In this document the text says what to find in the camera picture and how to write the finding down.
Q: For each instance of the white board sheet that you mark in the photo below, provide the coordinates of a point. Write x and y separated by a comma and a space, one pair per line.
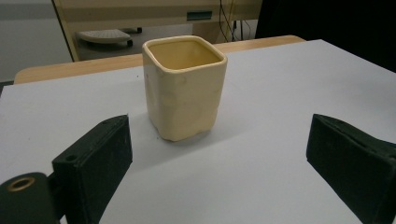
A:
264, 109

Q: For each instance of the light wooden table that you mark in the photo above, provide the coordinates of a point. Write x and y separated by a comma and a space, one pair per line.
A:
77, 67

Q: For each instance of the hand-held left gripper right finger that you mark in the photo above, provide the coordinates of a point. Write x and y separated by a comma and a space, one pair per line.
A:
355, 161

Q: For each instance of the beige office desk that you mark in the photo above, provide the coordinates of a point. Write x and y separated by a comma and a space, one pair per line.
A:
124, 9

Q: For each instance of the white cabinet panel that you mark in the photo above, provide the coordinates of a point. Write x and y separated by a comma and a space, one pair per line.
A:
31, 37

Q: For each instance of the dark curtain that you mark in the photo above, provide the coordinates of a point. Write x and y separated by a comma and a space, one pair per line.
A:
327, 18

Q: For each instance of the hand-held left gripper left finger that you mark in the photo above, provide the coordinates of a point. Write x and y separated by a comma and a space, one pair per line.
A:
93, 168

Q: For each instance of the cream square ceramic cup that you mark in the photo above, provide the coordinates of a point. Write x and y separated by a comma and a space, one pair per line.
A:
183, 99

